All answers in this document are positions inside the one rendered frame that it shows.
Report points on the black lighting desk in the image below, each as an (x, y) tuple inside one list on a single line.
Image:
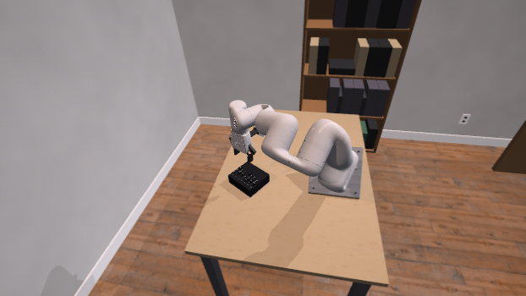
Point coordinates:
[(249, 178)]

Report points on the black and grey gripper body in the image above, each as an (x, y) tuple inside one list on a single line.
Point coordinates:
[(241, 142)]

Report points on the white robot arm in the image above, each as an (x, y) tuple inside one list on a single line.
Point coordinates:
[(323, 136)]

